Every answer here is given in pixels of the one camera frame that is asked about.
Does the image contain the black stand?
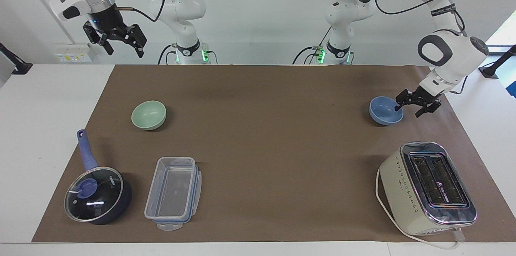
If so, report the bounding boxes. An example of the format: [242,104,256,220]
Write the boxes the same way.
[0,42,33,75]
[478,44,516,79]

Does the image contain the dark blue saucepan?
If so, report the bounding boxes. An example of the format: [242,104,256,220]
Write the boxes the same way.
[64,129,133,225]

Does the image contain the glass pot lid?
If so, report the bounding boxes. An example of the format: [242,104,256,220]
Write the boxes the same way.
[64,167,124,223]

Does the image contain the clear plastic container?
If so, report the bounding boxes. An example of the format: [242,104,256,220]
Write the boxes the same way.
[144,157,202,231]

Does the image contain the cream toaster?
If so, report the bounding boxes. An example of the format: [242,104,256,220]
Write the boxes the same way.
[379,142,478,236]

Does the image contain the white wall socket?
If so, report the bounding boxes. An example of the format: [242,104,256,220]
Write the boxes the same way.
[54,43,96,63]

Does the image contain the green bowl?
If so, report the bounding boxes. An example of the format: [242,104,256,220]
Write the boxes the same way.
[131,100,167,131]

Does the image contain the blue bowl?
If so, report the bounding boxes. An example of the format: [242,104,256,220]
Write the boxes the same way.
[369,96,404,126]

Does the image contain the white toaster cable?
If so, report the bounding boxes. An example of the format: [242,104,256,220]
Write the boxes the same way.
[375,167,466,250]

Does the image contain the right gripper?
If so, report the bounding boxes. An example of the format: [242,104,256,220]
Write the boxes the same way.
[83,4,147,58]

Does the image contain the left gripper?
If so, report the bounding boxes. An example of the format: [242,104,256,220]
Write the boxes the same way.
[395,86,442,119]

